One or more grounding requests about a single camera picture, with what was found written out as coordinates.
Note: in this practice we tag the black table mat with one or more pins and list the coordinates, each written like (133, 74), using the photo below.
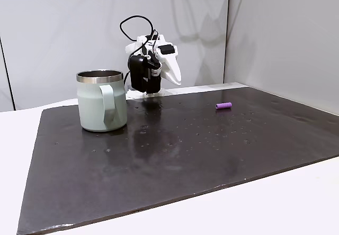
(169, 153)

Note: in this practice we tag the black oval camera box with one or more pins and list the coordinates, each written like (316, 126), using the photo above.
(137, 71)

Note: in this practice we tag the purple pen grip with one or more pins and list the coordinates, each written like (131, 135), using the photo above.
(223, 105)

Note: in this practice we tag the pale green steel mug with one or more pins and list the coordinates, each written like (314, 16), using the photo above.
(92, 108)

